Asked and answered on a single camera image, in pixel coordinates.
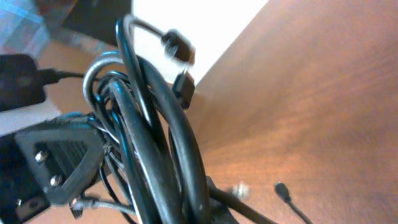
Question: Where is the black cable bundle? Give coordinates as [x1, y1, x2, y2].
[70, 14, 315, 224]

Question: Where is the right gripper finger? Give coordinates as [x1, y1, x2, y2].
[15, 113, 105, 205]

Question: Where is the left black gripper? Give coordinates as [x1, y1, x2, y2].
[1, 54, 59, 112]

